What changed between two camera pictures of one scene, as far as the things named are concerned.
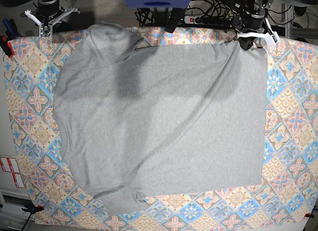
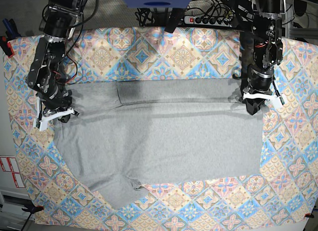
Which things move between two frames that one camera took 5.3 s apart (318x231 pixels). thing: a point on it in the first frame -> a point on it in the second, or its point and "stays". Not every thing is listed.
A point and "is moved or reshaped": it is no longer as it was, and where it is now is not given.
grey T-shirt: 139,120 is moved or reshaped
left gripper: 47,7 -> 54,98
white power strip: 207,20 stays
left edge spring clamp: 12,33 stays
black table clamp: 174,18 stays
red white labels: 10,164 stays
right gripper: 250,23 -> 260,80
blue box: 157,0 stays
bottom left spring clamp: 32,208 stays
